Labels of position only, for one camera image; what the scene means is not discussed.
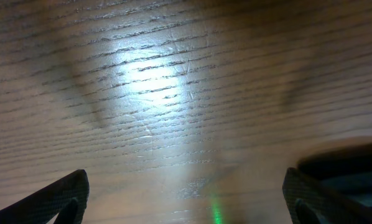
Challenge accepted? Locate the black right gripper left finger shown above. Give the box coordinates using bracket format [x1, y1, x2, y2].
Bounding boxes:
[0, 169, 90, 224]

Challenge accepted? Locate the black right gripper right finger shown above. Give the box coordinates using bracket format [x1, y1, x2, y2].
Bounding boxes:
[282, 167, 372, 224]

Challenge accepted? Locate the black garment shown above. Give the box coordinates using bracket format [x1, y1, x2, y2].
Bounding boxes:
[297, 143, 372, 207]

